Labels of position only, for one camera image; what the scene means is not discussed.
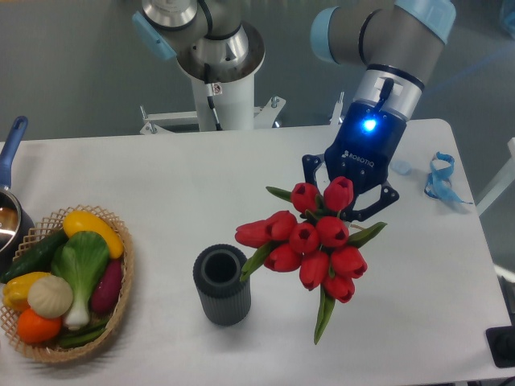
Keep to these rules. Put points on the woven wicker basket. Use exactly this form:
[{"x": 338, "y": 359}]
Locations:
[{"x": 51, "y": 353}]

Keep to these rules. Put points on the dark green cucumber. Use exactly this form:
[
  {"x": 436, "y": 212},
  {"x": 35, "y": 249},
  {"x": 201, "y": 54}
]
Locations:
[{"x": 37, "y": 258}]

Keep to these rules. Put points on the green bok choy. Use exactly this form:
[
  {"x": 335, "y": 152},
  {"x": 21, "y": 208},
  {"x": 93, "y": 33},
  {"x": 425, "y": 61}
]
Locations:
[{"x": 81, "y": 263}]

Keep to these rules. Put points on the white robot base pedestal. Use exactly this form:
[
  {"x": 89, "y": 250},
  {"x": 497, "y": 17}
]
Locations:
[{"x": 219, "y": 106}]

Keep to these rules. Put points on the orange fruit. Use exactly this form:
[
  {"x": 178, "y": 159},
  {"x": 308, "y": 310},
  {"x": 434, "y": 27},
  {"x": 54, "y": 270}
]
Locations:
[{"x": 32, "y": 328}]

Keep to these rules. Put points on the black device at table edge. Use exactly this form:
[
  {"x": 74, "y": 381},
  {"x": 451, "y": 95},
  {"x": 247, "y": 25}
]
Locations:
[{"x": 501, "y": 344}]

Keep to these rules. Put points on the dark grey ribbed vase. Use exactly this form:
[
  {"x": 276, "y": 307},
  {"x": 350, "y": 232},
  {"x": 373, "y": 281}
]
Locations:
[{"x": 225, "y": 298}]

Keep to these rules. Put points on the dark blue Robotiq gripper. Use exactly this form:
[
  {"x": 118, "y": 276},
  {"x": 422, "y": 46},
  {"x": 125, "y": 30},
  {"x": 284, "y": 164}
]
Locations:
[{"x": 361, "y": 152}]

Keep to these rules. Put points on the red tulip bouquet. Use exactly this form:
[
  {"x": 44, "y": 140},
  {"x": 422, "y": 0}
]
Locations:
[{"x": 315, "y": 241}]

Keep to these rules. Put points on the blue handled saucepan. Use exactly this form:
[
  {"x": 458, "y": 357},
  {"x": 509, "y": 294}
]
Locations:
[{"x": 15, "y": 222}]

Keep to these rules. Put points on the green bean pods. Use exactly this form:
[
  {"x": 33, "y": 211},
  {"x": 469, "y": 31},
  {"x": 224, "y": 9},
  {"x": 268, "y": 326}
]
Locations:
[{"x": 83, "y": 336}]

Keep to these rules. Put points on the purple sweet potato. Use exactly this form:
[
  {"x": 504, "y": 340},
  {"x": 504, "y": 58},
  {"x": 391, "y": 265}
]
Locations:
[{"x": 106, "y": 294}]

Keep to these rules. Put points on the yellow bell pepper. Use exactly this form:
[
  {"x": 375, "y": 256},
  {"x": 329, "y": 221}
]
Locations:
[{"x": 15, "y": 291}]

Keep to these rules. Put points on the cream white garlic bulb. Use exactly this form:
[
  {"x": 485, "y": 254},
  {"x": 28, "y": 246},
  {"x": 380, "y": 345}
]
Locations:
[{"x": 50, "y": 297}]

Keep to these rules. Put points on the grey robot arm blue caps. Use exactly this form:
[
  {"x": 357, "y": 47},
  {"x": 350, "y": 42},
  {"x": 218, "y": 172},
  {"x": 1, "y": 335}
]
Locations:
[{"x": 221, "y": 53}]

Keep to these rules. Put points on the white frame right edge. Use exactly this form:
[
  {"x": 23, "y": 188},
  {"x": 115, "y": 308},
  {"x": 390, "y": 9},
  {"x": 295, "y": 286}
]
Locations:
[{"x": 498, "y": 184}]

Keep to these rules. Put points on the small pale blue cap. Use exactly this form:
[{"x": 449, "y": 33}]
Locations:
[{"x": 401, "y": 167}]

